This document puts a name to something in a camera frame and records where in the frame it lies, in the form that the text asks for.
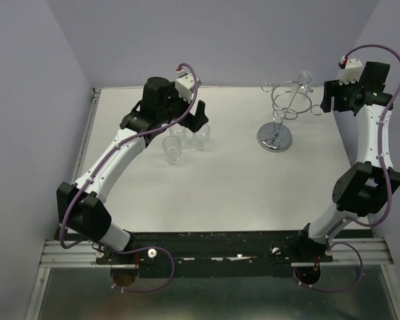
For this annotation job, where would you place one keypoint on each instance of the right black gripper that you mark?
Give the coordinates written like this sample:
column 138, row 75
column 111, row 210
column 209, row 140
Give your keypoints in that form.
column 332, row 88

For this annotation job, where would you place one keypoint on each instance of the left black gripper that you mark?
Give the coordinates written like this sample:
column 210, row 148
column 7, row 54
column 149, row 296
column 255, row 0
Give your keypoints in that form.
column 194, row 122

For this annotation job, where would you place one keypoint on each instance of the clear wine glass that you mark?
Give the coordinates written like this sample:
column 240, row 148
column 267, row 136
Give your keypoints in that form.
column 201, row 138
column 172, row 149
column 302, row 88
column 179, row 132

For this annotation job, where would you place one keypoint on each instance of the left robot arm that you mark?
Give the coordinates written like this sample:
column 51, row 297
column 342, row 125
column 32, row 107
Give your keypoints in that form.
column 164, row 103

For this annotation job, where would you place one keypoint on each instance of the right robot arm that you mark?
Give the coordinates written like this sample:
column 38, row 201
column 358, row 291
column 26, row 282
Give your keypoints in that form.
column 364, row 189

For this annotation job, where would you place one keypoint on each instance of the chrome wine glass rack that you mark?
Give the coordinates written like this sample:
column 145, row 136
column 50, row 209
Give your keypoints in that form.
column 274, row 136

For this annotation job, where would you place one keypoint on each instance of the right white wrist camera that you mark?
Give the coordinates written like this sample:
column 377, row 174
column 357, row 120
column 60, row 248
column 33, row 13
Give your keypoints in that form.
column 351, row 70

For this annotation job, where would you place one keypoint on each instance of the aluminium frame profile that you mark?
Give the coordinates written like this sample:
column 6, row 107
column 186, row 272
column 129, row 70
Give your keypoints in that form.
column 108, row 105

